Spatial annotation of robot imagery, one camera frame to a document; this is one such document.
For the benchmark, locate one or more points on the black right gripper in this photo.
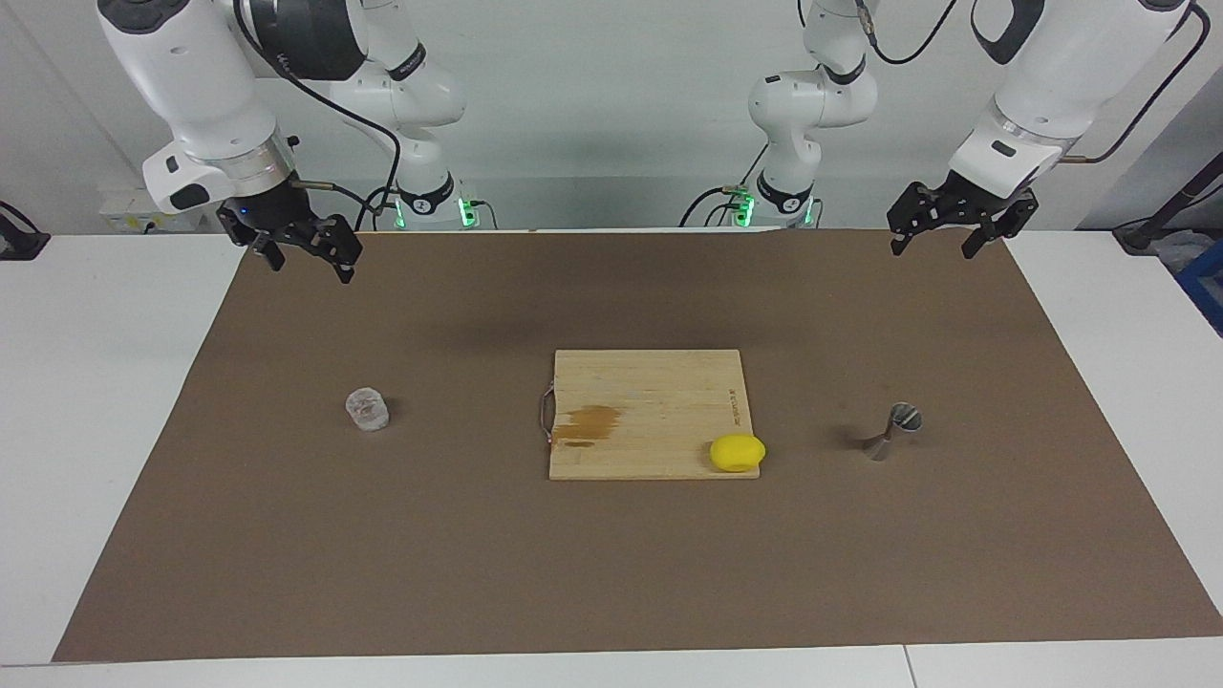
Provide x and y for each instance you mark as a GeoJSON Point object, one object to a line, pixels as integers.
{"type": "Point", "coordinates": [268, 215]}

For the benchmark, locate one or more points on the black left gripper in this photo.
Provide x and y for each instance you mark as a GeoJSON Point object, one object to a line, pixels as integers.
{"type": "Point", "coordinates": [970, 196]}

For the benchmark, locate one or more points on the clear glass cup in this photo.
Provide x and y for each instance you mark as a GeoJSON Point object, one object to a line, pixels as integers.
{"type": "Point", "coordinates": [367, 409]}

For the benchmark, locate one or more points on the steel jigger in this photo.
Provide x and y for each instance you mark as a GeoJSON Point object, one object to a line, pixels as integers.
{"type": "Point", "coordinates": [903, 418]}

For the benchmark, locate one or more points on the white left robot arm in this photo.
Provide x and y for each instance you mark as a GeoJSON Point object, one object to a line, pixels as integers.
{"type": "Point", "coordinates": [1051, 67]}

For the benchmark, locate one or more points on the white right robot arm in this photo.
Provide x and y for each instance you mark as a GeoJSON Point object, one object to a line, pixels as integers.
{"type": "Point", "coordinates": [191, 76]}

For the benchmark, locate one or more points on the black stand leg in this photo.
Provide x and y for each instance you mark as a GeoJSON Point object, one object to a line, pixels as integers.
{"type": "Point", "coordinates": [1142, 234]}

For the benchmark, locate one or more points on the black clamp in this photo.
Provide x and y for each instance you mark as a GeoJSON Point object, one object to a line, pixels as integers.
{"type": "Point", "coordinates": [19, 244]}

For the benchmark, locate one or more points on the brown table mat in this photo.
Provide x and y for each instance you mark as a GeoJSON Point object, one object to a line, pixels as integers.
{"type": "Point", "coordinates": [382, 554]}

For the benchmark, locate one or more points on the yellow lemon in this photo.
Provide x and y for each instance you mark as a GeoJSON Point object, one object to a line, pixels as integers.
{"type": "Point", "coordinates": [736, 453]}

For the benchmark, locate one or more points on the wooden cutting board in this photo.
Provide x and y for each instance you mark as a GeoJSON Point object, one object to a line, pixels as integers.
{"type": "Point", "coordinates": [650, 401]}

